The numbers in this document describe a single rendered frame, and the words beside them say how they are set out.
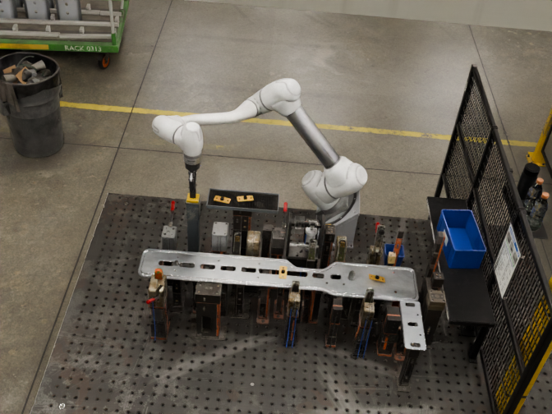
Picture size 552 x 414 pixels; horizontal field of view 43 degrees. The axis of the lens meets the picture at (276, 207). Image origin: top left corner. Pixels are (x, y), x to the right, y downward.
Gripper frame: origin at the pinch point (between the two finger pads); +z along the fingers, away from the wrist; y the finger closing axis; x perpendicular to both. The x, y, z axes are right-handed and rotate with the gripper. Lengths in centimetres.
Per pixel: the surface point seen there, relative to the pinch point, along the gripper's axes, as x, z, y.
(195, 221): 1.4, 17.7, 2.9
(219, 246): 16.4, 16.2, 21.8
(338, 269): 77, 19, 28
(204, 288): 12, 16, 51
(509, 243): 150, -19, 40
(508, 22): 58, -209, 219
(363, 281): 89, 19, 35
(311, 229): 62, 8, 12
